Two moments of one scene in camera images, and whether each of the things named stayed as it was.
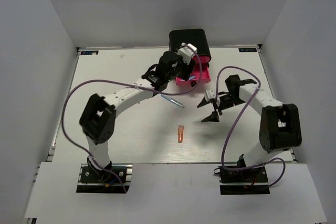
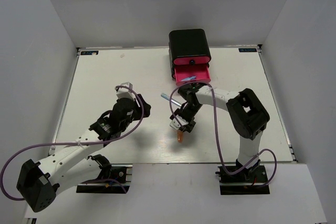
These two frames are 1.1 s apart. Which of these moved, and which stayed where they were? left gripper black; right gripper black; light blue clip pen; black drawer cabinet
Moved: left gripper black; right gripper black
Stayed: black drawer cabinet; light blue clip pen
